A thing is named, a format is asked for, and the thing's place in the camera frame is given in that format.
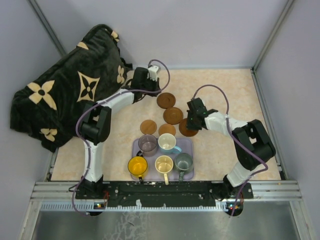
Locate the dark brown grooved coaster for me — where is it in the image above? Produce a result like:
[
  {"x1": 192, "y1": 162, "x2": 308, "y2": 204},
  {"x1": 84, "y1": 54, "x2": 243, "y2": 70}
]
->
[{"x1": 156, "y1": 92, "x2": 176, "y2": 109}]

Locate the light brown small coaster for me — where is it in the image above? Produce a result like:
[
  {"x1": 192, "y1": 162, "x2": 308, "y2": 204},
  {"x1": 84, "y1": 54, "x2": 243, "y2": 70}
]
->
[
  {"x1": 140, "y1": 119, "x2": 157, "y2": 135},
  {"x1": 158, "y1": 123, "x2": 176, "y2": 136}
]

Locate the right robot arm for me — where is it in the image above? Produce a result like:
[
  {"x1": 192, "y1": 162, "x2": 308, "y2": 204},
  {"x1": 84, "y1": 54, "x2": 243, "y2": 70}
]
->
[{"x1": 186, "y1": 97, "x2": 276, "y2": 199}]

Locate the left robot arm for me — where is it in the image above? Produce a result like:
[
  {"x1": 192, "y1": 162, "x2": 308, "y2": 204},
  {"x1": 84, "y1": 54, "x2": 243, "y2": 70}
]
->
[{"x1": 75, "y1": 65, "x2": 161, "y2": 199}]

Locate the transparent purple cup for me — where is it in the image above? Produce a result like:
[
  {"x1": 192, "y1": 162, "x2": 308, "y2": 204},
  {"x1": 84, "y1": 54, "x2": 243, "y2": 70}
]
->
[{"x1": 137, "y1": 134, "x2": 158, "y2": 157}]

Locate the lavender plastic tray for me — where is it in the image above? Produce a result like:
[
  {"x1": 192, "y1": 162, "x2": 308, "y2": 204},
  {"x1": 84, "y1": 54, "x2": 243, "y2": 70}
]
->
[{"x1": 131, "y1": 137, "x2": 193, "y2": 182}]

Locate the cream and blue mug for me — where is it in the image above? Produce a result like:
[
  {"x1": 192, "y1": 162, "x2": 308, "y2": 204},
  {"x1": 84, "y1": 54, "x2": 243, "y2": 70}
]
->
[{"x1": 158, "y1": 133, "x2": 182, "y2": 154}]

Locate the grey green mug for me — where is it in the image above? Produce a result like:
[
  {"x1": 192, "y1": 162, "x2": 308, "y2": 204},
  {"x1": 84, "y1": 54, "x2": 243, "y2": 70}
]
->
[{"x1": 173, "y1": 153, "x2": 194, "y2": 183}]

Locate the yellow transparent mug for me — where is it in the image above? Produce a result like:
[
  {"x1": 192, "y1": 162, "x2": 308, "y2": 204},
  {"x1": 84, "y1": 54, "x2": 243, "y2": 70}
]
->
[{"x1": 127, "y1": 156, "x2": 149, "y2": 183}]

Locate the black floral plush blanket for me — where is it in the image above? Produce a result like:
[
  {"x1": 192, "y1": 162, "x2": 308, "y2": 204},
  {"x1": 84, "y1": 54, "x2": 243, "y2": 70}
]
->
[{"x1": 9, "y1": 24, "x2": 132, "y2": 152}]

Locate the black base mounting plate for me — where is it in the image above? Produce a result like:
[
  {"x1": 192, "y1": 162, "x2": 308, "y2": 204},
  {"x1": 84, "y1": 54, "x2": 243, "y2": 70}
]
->
[{"x1": 75, "y1": 181, "x2": 253, "y2": 208}]

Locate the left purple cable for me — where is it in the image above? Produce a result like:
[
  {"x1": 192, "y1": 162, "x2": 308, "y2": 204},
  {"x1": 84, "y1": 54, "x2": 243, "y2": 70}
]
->
[{"x1": 71, "y1": 58, "x2": 171, "y2": 217}]

